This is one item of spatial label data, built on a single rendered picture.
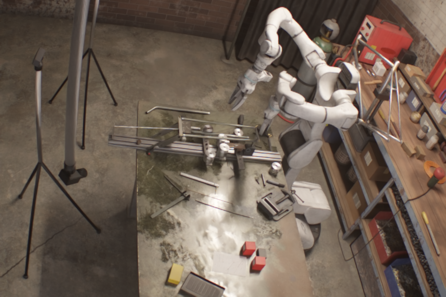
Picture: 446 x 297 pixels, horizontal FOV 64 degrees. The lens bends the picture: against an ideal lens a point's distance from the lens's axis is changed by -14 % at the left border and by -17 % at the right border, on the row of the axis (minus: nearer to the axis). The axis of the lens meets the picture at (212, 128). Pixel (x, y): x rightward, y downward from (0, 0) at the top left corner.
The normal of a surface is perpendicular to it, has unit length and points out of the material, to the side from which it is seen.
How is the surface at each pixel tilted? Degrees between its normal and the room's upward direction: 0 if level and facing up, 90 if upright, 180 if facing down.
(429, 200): 0
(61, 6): 90
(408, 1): 90
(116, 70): 0
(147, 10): 90
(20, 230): 0
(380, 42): 90
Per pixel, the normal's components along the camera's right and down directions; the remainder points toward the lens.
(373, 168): -0.97, -0.18
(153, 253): 0.26, -0.71
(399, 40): 0.11, 0.70
